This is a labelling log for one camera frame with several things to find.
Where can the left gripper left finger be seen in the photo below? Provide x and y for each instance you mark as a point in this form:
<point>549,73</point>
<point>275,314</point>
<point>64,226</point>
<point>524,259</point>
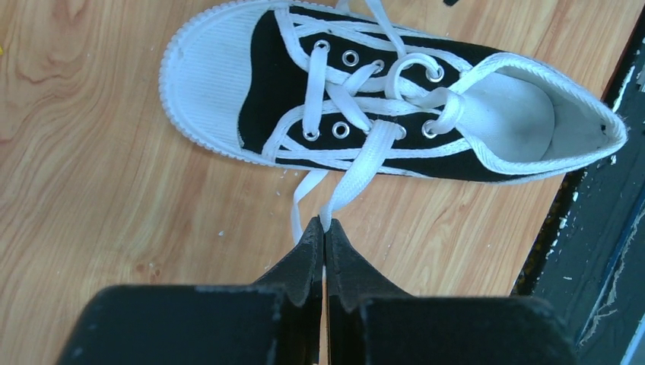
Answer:
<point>274,320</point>

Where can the black white sneaker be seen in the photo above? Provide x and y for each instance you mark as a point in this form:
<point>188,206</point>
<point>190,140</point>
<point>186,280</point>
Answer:
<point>525,119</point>

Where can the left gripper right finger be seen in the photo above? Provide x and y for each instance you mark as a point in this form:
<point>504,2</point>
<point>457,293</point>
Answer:
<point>373,321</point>

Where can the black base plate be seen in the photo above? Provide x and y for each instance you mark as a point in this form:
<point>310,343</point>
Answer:
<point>588,258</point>

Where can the white shoelace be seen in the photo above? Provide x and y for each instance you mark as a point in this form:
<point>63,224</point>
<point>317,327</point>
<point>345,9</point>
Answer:
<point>317,100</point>

